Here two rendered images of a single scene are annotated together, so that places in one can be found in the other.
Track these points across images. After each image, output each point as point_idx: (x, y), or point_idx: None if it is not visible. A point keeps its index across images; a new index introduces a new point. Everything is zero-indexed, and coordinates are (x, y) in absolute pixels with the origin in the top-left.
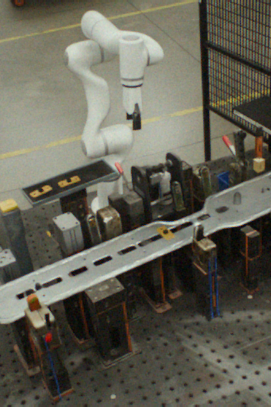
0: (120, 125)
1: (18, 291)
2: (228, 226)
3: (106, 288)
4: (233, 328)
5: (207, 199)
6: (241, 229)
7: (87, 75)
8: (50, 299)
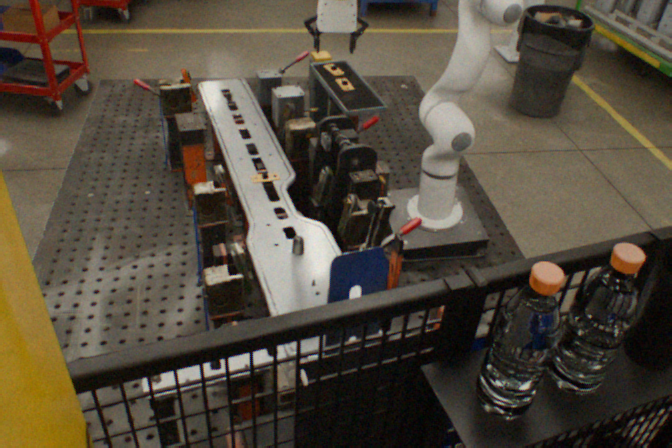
0: (457, 117)
1: (232, 90)
2: (249, 230)
3: (188, 122)
4: (172, 290)
5: (319, 223)
6: (237, 242)
7: (459, 17)
8: (208, 103)
